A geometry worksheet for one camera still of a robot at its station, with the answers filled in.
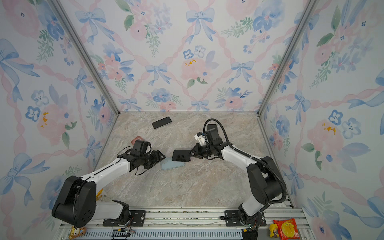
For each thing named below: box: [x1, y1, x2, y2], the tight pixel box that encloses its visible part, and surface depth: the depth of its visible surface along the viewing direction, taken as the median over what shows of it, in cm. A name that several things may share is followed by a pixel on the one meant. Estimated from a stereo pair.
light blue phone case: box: [160, 158, 186, 170], surface depth 94 cm
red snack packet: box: [273, 218, 301, 240], surface depth 72 cm
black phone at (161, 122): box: [151, 116, 172, 130], surface depth 116 cm
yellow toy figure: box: [269, 223, 280, 238], surface depth 70 cm
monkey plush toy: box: [68, 225, 87, 240], surface depth 69 cm
